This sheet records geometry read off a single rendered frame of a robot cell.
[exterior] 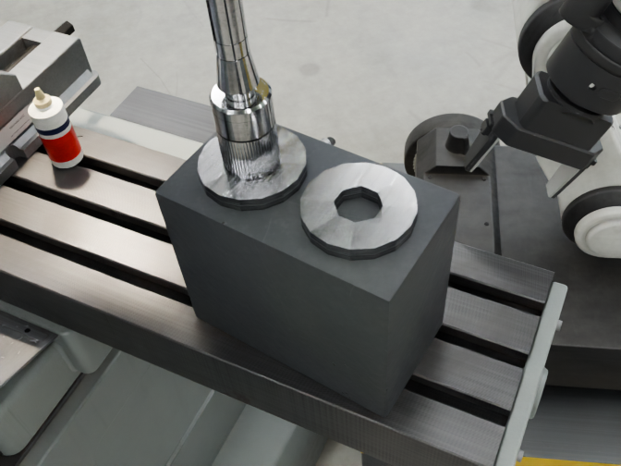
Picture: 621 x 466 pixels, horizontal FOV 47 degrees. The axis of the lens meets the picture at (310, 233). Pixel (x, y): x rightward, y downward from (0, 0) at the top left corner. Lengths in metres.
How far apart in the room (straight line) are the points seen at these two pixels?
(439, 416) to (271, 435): 0.86
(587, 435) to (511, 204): 0.42
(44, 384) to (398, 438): 0.45
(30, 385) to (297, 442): 0.75
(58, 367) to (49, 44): 0.42
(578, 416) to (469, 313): 0.64
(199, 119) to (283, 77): 1.34
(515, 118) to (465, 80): 1.79
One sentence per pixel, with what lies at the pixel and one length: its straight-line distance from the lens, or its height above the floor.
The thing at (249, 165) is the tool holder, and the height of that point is 1.17.
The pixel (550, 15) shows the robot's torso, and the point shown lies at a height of 1.06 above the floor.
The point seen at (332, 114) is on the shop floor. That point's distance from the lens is 2.41.
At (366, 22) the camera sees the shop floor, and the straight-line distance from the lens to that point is 2.82.
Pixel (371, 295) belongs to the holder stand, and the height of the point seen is 1.14.
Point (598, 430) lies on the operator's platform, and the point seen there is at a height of 0.40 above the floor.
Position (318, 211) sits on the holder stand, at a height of 1.16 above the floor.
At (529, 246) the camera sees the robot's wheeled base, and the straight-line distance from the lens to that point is 1.31.
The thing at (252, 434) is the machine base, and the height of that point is 0.20.
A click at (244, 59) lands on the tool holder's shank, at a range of 0.51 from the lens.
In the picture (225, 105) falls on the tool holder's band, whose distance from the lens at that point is 0.53.
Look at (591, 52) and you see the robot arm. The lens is 0.71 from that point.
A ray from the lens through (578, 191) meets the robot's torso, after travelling 1.18.
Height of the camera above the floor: 1.56
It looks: 50 degrees down
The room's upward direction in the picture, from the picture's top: 6 degrees counter-clockwise
